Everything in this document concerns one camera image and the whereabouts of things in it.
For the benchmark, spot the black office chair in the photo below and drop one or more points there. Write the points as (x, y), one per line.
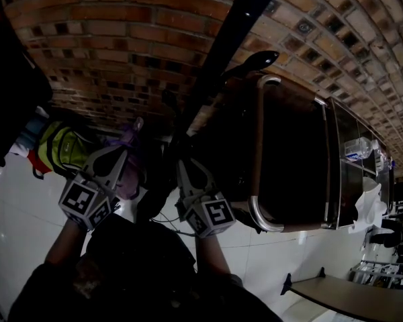
(391, 235)

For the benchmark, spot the person's left forearm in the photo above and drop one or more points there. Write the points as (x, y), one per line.
(64, 243)

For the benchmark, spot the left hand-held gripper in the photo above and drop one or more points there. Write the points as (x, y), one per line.
(84, 200)

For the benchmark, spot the purple bag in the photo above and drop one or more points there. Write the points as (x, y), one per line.
(131, 176)

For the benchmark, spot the stainless steel cabinet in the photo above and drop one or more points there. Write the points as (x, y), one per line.
(351, 179)

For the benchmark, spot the black coat rack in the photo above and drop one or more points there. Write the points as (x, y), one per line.
(245, 12)

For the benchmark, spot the person's dark clothing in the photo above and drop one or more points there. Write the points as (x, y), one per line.
(137, 280)

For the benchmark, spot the white cloth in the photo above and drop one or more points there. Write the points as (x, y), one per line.
(369, 201)

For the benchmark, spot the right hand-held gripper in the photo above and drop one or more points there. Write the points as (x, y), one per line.
(210, 215)

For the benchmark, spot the green backpack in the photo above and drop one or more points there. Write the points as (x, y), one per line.
(62, 148)

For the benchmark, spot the black hanging garment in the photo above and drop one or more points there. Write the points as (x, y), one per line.
(10, 89)

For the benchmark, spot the clear plastic water bottle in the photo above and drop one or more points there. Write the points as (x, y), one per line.
(359, 149)

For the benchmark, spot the white metal rack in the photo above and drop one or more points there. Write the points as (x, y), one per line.
(383, 273)

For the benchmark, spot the person's right forearm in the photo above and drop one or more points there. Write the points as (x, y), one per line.
(211, 253)

